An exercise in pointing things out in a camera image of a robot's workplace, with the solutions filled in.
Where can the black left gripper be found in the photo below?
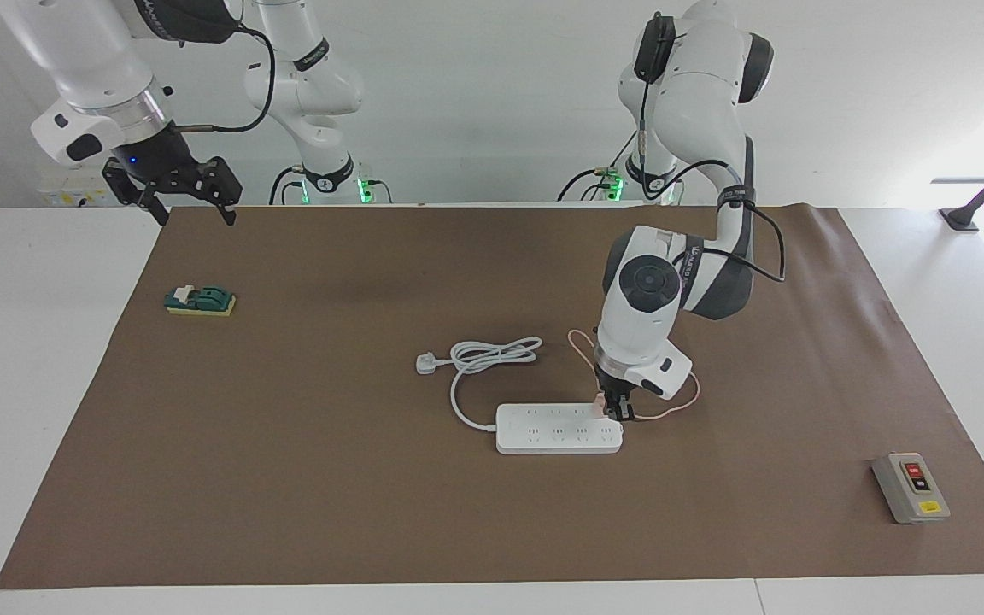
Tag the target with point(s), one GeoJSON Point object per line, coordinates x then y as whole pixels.
{"type": "Point", "coordinates": [614, 380]}

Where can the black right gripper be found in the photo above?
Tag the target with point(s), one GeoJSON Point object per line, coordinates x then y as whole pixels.
{"type": "Point", "coordinates": [159, 166]}

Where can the pink charger adapter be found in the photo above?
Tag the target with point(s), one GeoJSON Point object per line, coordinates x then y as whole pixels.
{"type": "Point", "coordinates": [598, 405]}

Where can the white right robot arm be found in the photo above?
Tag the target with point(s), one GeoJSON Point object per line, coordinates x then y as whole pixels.
{"type": "Point", "coordinates": [90, 60]}

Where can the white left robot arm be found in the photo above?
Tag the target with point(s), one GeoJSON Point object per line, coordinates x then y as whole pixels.
{"type": "Point", "coordinates": [680, 282]}

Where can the white power strip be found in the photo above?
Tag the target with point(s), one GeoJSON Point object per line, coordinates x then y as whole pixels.
{"type": "Point", "coordinates": [543, 431]}

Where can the white box with yellow label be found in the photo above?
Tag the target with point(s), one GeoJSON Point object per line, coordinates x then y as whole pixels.
{"type": "Point", "coordinates": [69, 198]}

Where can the brown table mat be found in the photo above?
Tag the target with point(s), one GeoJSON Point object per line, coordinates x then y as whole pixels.
{"type": "Point", "coordinates": [287, 512]}

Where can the green knife switch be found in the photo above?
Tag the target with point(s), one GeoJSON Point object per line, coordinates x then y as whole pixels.
{"type": "Point", "coordinates": [202, 301]}

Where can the grey push-button switch box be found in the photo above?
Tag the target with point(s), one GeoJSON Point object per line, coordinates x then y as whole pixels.
{"type": "Point", "coordinates": [910, 489]}

